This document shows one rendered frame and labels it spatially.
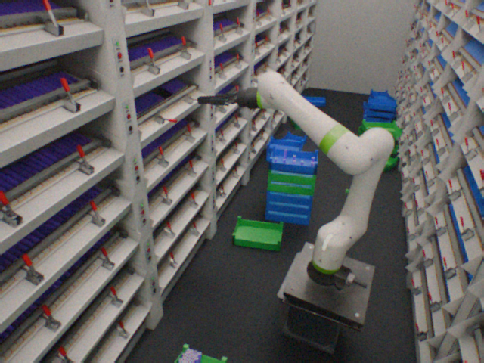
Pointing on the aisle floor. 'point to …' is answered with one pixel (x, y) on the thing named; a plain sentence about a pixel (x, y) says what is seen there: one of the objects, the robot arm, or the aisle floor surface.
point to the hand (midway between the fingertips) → (206, 100)
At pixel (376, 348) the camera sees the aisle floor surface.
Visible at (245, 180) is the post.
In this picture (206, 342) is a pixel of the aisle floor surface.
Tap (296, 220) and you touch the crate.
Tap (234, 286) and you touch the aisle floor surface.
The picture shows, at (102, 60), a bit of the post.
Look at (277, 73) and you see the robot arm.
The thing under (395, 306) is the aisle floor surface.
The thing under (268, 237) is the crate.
